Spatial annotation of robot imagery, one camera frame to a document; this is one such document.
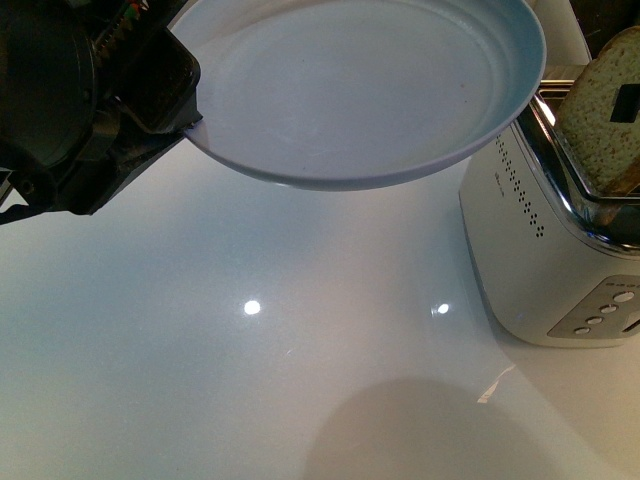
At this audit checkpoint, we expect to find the light blue round plate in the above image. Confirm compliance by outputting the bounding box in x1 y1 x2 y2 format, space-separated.
172 1 546 191

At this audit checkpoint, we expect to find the white chrome toaster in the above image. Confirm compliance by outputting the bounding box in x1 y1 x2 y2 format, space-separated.
459 67 639 348

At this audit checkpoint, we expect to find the brown bread slice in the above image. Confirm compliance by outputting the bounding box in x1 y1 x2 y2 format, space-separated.
555 26 639 199

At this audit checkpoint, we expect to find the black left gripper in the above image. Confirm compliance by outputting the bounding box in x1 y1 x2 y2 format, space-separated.
1 1 202 224

